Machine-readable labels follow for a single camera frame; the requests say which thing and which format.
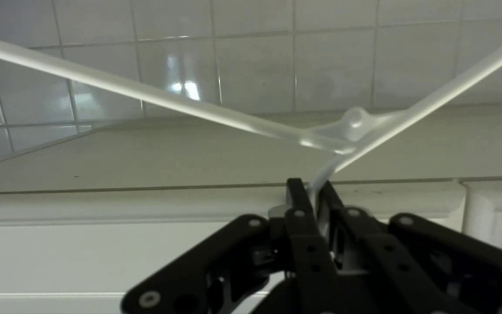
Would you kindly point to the white wall cabinet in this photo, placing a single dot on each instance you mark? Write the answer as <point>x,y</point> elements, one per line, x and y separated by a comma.
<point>88,245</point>

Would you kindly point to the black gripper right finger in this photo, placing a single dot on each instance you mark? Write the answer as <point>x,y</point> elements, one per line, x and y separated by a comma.
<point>391,263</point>

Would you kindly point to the white plastic clothes hanger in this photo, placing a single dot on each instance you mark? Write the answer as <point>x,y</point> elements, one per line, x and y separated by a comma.
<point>205,111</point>

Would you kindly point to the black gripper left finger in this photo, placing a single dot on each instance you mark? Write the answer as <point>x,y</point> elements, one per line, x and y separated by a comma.
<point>297,263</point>

